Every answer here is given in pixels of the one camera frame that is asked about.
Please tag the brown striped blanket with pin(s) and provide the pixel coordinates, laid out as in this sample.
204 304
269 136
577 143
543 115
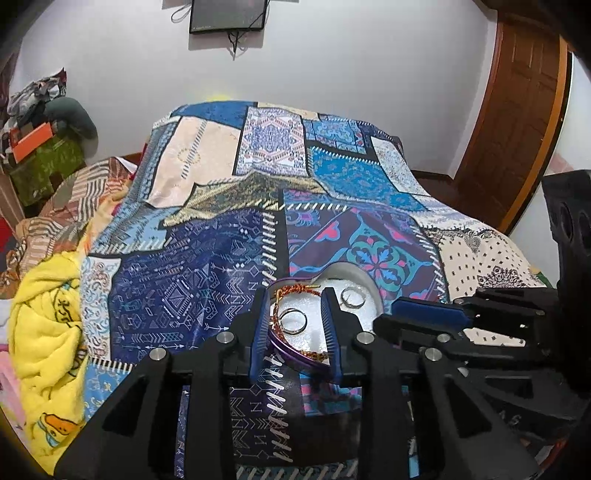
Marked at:
69 207

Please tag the orange box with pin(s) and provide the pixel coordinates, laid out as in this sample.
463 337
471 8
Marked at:
31 141

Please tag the yellow cartoon blanket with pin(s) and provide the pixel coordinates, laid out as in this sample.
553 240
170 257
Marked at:
48 332

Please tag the wooden door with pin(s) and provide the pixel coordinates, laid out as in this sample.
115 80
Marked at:
512 120

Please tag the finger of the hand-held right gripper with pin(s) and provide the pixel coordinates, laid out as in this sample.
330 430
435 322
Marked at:
415 333
429 310

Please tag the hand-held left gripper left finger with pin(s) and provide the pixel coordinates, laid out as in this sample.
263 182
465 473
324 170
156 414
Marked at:
260 341

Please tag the blue patchwork blanket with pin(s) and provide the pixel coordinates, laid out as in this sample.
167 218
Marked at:
221 221

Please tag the dark green pillow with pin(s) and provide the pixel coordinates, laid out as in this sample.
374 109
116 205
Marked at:
74 115

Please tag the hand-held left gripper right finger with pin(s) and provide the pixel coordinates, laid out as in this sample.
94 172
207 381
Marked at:
333 341

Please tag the pink cloth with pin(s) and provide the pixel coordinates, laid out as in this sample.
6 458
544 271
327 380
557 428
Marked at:
10 383

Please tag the pile of clothes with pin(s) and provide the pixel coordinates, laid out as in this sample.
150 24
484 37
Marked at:
34 97

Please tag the black wall screen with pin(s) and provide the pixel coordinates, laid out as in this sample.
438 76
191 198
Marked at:
228 14

